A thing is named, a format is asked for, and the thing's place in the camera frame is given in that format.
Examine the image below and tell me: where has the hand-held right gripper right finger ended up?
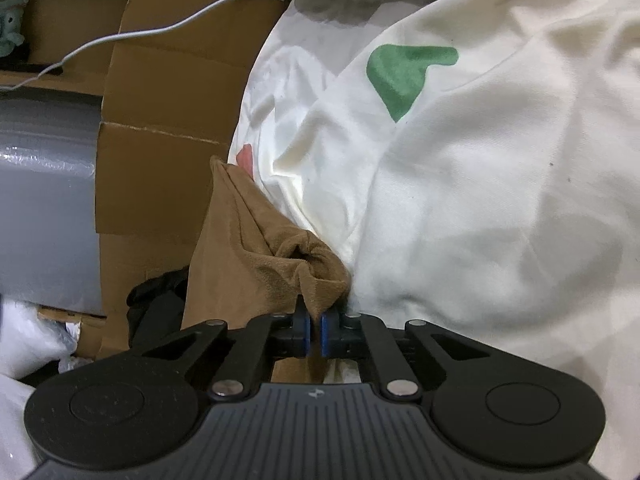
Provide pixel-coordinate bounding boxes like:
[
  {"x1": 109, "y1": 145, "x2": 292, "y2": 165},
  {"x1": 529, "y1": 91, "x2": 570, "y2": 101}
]
[{"x1": 321, "y1": 307, "x2": 491, "y2": 401}]

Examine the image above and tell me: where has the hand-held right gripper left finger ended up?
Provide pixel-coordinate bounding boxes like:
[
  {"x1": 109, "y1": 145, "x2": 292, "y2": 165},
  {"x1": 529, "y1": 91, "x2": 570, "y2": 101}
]
[{"x1": 142, "y1": 295, "x2": 312, "y2": 401}]

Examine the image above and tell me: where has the brown printed T-shirt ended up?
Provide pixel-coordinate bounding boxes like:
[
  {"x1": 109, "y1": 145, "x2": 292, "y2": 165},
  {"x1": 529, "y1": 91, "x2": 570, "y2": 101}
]
[{"x1": 180, "y1": 155, "x2": 351, "y2": 386}]

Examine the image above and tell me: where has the crumpled black garment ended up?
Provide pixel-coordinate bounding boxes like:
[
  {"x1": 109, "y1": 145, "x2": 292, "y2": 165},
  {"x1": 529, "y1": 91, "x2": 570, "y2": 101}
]
[{"x1": 126, "y1": 267, "x2": 191, "y2": 351}]

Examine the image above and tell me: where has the cream bear-print bedsheet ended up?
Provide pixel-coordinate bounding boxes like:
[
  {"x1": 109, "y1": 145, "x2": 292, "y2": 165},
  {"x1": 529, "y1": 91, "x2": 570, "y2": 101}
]
[{"x1": 230, "y1": 0, "x2": 640, "y2": 461}]

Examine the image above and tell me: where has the brown cardboard box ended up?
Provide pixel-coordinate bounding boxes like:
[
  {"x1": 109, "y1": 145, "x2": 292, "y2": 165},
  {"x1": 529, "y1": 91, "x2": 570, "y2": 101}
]
[{"x1": 0, "y1": 0, "x2": 291, "y2": 361}]

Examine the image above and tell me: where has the grey plastic container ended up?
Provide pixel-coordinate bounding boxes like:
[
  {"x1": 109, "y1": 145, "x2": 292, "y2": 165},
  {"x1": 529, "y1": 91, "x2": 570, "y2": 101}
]
[{"x1": 0, "y1": 95, "x2": 106, "y2": 316}]

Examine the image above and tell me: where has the teal green plush toy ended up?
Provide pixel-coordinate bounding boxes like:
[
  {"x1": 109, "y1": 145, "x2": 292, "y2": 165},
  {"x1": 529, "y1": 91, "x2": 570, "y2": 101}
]
[{"x1": 0, "y1": 0, "x2": 27, "y2": 58}]

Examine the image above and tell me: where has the white cable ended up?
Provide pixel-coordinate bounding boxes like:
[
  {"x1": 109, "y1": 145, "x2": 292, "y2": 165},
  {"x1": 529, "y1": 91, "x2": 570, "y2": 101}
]
[{"x1": 0, "y1": 0, "x2": 271, "y2": 92}]

